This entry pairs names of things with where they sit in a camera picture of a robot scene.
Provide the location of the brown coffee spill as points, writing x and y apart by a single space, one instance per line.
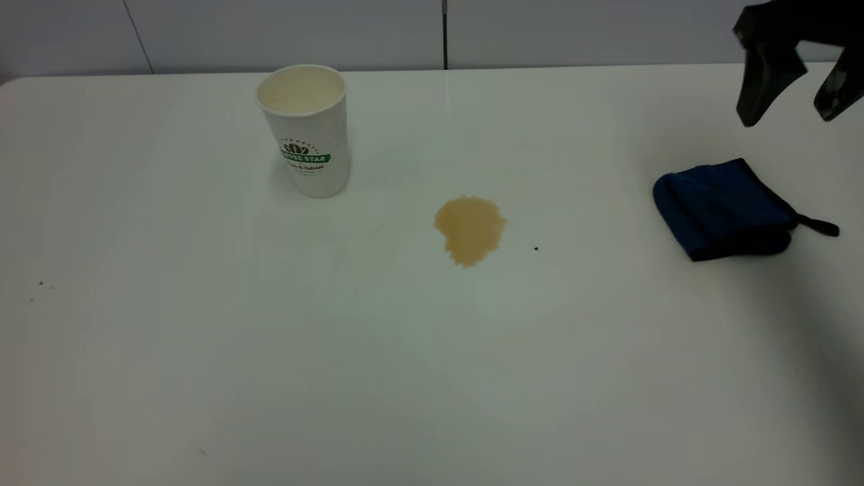
468 228

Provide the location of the white paper coffee cup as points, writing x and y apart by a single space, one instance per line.
309 135

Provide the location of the blue microfiber cloth black trim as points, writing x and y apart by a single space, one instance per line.
722 206

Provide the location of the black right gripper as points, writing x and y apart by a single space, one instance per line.
803 21

